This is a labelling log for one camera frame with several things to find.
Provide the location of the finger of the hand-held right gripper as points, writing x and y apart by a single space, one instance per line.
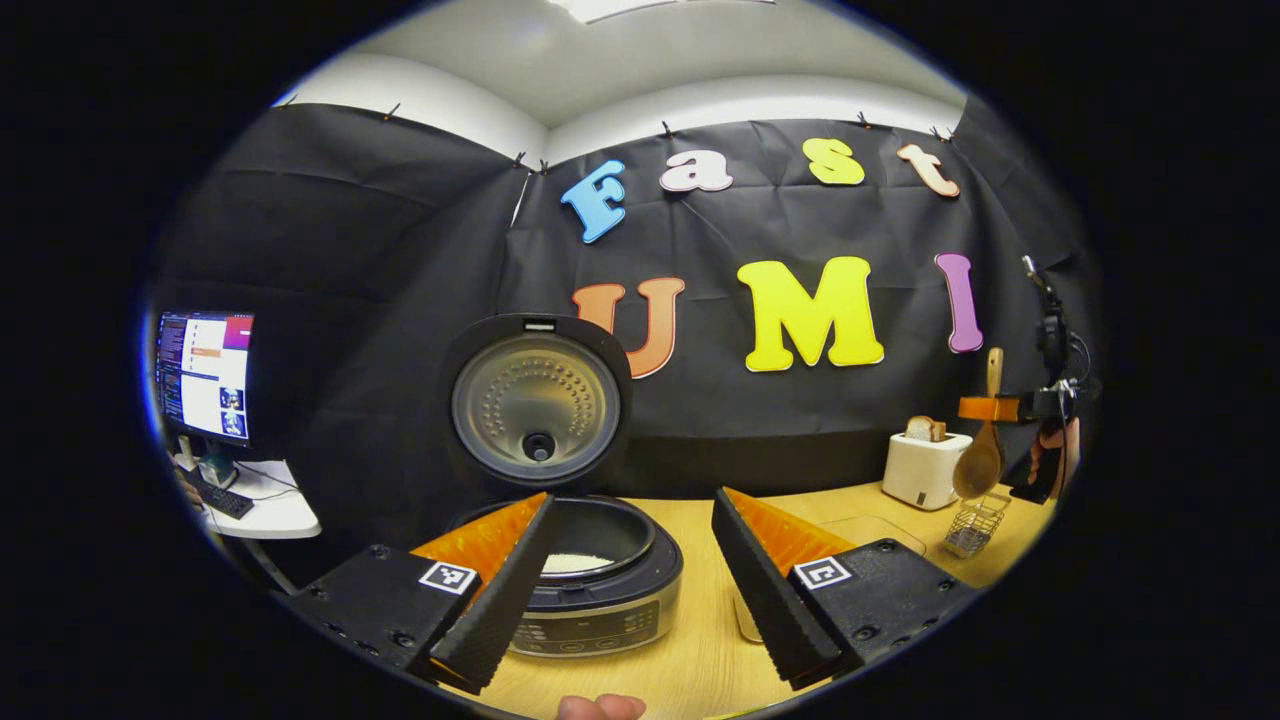
985 409

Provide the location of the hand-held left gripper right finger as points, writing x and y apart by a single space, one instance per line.
765 590

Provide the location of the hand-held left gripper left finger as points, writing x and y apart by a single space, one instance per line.
500 600

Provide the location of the clear plastic rice container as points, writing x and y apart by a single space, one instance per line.
748 620

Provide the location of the wooden spoon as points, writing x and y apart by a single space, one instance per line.
980 465

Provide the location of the dark grey rice cooker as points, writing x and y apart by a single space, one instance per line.
535 400

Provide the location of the toast bread slice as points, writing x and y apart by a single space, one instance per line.
925 429

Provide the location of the white toaster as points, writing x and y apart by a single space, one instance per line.
920 470

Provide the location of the white side table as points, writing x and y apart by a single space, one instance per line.
275 510

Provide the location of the black keyboard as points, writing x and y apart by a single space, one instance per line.
220 495

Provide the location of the small teal box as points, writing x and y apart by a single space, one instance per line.
216 472

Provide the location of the black backdrop cloth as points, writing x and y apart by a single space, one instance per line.
380 300

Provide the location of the computer monitor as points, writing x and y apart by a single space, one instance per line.
205 380

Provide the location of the ceiling light panel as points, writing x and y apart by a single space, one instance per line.
640 8

